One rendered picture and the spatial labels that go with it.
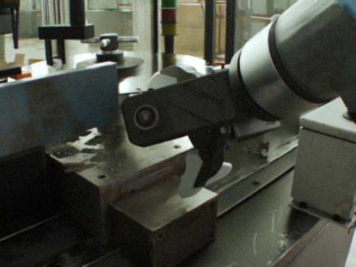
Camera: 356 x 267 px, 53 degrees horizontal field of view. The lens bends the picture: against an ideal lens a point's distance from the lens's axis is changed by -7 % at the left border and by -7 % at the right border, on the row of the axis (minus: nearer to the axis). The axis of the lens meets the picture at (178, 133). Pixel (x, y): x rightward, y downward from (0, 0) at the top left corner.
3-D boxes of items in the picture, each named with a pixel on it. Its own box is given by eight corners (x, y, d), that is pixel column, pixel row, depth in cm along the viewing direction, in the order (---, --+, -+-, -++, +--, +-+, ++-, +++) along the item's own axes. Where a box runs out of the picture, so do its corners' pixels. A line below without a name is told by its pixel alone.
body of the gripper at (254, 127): (249, 143, 44) (323, 111, 33) (186, 159, 40) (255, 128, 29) (229, 81, 45) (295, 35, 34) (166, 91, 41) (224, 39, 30)
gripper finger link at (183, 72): (171, 95, 46) (213, 118, 39) (158, 97, 45) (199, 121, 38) (172, 57, 44) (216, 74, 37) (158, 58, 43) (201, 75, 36)
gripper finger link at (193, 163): (225, 203, 47) (247, 148, 42) (185, 216, 44) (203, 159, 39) (213, 185, 49) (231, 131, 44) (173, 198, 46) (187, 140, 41)
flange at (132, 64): (123, 77, 54) (123, 60, 53) (62, 72, 57) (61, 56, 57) (155, 63, 63) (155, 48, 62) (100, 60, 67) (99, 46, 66)
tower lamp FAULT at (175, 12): (169, 20, 89) (168, 7, 88) (182, 21, 86) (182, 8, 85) (155, 21, 86) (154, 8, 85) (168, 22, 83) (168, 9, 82)
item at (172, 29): (169, 33, 90) (169, 21, 89) (182, 34, 87) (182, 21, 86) (155, 34, 87) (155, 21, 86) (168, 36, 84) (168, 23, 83)
